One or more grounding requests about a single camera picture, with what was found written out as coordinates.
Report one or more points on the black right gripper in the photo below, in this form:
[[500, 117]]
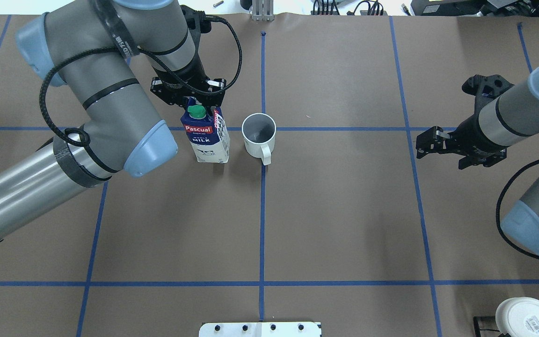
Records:
[[471, 132]]

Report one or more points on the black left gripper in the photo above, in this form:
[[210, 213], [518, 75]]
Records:
[[186, 79]]

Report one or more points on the blue white milk carton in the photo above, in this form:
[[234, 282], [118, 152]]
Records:
[[207, 133]]

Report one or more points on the white ribbed mug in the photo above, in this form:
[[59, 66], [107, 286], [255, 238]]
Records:
[[259, 133]]

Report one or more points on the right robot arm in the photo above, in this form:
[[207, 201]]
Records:
[[504, 115]]

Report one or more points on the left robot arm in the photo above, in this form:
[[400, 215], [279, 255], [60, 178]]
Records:
[[101, 117]]

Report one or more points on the white mug on rack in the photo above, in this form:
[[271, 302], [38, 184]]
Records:
[[518, 317]]

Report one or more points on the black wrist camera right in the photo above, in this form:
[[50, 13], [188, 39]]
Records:
[[485, 89]]

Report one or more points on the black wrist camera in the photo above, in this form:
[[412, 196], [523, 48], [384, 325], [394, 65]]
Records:
[[196, 19], [485, 89]]

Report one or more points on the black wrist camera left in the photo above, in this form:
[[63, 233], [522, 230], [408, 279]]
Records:
[[196, 19]]

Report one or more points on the aluminium frame post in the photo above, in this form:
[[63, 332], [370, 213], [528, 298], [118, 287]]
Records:
[[262, 10]]

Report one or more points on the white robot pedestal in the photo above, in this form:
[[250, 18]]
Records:
[[261, 329]]

